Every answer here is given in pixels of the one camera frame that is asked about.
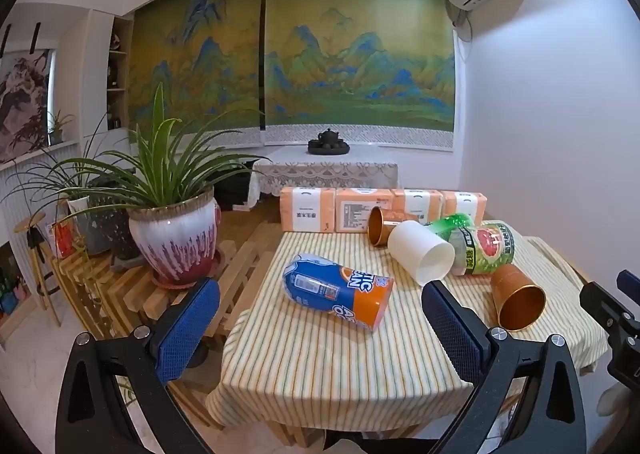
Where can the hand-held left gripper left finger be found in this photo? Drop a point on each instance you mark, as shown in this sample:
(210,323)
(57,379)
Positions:
(187,329)

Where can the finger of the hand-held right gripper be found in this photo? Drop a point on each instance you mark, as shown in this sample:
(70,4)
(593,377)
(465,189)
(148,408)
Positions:
(607,306)
(630,280)

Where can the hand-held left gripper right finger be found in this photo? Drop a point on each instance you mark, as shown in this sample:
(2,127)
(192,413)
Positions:
(455,334)

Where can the blue and orange cup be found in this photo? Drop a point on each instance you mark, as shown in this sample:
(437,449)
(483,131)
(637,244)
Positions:
(320,286)

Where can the copper metal cup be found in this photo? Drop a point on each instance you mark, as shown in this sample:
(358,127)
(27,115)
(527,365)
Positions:
(395,220)
(507,281)

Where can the green red-label cup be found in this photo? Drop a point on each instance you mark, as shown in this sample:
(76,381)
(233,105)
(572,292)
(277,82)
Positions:
(482,249)

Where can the white cup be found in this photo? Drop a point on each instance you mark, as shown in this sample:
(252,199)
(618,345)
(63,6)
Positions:
(412,244)

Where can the wooden slatted plant rack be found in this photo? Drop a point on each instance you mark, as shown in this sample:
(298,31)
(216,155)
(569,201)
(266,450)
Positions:
(130,294)

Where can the plant in white purple pot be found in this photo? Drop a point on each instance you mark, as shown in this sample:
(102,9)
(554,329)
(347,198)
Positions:
(172,234)

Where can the green plastic bottle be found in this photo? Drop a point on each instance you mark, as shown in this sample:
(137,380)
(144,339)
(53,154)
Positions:
(447,225)

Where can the plant in dark speckled pot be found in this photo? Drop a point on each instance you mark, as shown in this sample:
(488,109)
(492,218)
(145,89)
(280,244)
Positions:
(112,229)

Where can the striped tablecloth table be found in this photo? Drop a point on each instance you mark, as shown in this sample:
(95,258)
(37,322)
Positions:
(310,364)

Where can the plant in small white pot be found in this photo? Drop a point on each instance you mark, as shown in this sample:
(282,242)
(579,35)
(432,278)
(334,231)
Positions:
(82,224)

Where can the red bag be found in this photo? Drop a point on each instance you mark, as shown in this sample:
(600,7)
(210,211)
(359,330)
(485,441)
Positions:
(64,240)

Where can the wooden stool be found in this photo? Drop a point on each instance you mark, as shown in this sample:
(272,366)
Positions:
(35,254)

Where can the lace cloth covered table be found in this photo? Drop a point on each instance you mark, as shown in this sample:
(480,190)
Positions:
(325,173)

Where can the black tea tray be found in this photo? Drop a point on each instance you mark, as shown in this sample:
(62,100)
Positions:
(327,148)

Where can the black teapot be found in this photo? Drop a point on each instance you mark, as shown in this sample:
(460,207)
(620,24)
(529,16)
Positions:
(329,136)

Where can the small potted plant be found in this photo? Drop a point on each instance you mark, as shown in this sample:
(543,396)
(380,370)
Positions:
(57,126)

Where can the narrow landscape roller blind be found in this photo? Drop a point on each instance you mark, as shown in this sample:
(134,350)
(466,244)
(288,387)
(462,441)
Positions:
(200,68)

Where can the wide landscape roller blind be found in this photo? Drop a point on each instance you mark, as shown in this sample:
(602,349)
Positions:
(360,58)

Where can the wooden wall shelf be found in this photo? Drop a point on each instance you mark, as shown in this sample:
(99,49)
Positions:
(117,73)

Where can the ink wall painting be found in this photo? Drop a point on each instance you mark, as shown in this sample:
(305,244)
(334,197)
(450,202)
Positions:
(22,103)

